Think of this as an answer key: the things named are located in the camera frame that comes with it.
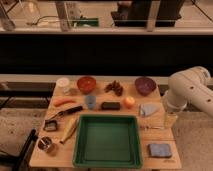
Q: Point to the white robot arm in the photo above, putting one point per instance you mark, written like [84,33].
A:
[189,86]

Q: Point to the red bowl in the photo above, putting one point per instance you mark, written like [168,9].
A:
[86,84]

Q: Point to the purple bowl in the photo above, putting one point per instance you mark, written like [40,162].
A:
[145,85]

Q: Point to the dark grape bunch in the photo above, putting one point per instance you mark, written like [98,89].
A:
[115,87]

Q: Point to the black rectangular block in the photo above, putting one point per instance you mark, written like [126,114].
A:
[110,106]

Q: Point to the blue plastic cup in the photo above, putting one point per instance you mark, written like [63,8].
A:
[90,101]

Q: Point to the orange round fruit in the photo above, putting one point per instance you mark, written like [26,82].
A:
[129,102]

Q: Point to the light blue cloth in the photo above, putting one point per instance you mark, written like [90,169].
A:
[146,110]

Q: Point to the orange carrot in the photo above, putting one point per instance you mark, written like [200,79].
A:
[62,101]

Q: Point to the metal fork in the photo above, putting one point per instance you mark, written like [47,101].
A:
[146,127]

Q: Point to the green plastic tray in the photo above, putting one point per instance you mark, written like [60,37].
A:
[107,141]

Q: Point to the small metal square tin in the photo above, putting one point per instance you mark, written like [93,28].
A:
[50,125]

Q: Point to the clear glass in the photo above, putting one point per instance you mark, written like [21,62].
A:
[170,117]

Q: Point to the blue sponge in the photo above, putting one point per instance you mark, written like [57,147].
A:
[160,150]

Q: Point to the metal cup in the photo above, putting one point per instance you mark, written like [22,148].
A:
[45,144]

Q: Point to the black table clamp bar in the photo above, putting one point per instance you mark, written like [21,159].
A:
[31,138]

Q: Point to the black handled knife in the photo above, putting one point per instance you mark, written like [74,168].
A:
[68,111]

